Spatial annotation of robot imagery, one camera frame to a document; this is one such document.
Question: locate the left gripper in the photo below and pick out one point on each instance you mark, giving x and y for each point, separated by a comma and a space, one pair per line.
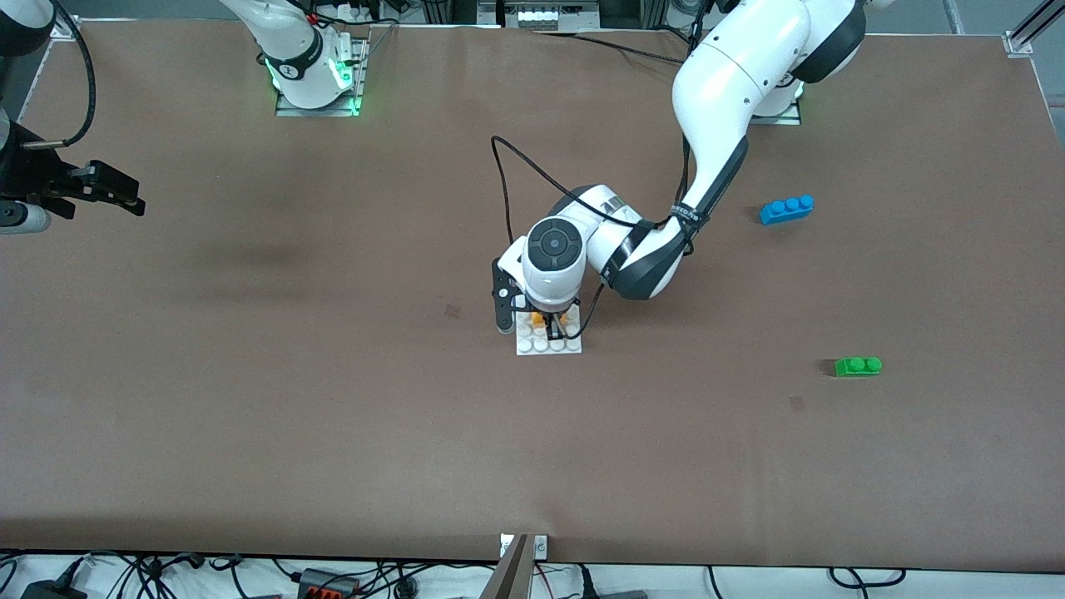
556, 319

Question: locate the aluminium frame profile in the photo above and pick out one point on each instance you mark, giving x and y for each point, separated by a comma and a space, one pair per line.
1032, 29
66, 32

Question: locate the black orange connector box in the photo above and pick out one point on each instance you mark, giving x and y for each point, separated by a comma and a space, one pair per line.
324, 586

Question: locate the green two-stud block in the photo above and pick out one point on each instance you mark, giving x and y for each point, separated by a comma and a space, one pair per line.
857, 366

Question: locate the blue three-stud block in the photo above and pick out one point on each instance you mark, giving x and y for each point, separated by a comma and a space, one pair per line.
786, 210

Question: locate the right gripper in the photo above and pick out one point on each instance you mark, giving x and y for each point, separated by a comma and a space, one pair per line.
25, 176

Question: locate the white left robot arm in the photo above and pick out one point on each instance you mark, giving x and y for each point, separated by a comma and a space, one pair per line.
732, 75

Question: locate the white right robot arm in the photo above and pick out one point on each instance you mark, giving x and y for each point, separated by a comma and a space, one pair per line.
291, 42

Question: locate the black power adapter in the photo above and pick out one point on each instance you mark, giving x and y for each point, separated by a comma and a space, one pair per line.
50, 592

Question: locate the small white edge bracket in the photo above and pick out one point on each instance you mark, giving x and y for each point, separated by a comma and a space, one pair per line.
541, 547
507, 545

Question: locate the yellow two-stud block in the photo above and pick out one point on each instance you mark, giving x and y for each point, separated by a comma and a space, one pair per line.
538, 319

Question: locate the white studded base plate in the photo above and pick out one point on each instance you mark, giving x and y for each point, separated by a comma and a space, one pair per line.
541, 343

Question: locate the black plug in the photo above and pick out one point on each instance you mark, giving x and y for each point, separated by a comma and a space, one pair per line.
587, 582

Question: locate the white power strip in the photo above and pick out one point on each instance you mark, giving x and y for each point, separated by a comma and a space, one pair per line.
537, 17

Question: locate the grey-brown camera mount beam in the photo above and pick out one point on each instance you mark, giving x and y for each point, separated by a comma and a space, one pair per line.
512, 578

